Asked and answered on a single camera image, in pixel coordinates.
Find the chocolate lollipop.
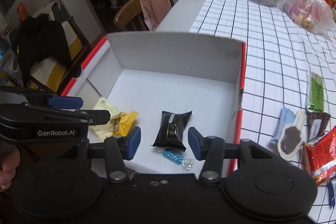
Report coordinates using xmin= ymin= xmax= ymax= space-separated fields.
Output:
xmin=277 ymin=109 xmax=307 ymax=161

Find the light blue snack packet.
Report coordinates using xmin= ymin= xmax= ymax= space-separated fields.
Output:
xmin=270 ymin=106 xmax=295 ymax=145

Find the brown triangular snack packet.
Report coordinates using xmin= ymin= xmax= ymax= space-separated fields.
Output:
xmin=307 ymin=111 xmax=331 ymax=141

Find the red foil snack packet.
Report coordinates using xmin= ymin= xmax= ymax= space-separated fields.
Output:
xmin=303 ymin=127 xmax=336 ymax=186

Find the green snack bar packet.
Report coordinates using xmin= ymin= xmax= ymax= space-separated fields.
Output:
xmin=306 ymin=71 xmax=324 ymax=112

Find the person's left hand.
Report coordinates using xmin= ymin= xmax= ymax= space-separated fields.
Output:
xmin=0 ymin=148 xmax=21 ymax=190

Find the yellow snack wrapper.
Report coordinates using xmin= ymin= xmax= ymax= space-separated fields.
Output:
xmin=90 ymin=97 xmax=138 ymax=143

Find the yellow white cushioned chair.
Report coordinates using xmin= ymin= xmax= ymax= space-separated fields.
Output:
xmin=29 ymin=0 xmax=91 ymax=93

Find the blue wrapped candy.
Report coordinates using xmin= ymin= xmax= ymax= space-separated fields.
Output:
xmin=153 ymin=147 xmax=194 ymax=170

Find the black snack packet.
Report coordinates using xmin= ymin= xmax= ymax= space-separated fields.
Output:
xmin=152 ymin=111 xmax=193 ymax=152

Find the black jacket on chair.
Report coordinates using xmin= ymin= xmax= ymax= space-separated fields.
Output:
xmin=11 ymin=14 xmax=72 ymax=88

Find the red and white cardboard box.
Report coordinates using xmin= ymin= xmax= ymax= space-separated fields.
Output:
xmin=63 ymin=32 xmax=246 ymax=173

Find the wooden chair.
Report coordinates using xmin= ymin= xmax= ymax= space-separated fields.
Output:
xmin=113 ymin=0 xmax=175 ymax=31

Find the black grid white tablecloth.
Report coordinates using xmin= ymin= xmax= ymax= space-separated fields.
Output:
xmin=188 ymin=0 xmax=336 ymax=224

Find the pink cloth on chair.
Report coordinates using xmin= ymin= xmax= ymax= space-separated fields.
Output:
xmin=139 ymin=0 xmax=171 ymax=31

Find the pink clear plastic bag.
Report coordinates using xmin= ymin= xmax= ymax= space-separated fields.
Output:
xmin=278 ymin=0 xmax=334 ymax=33

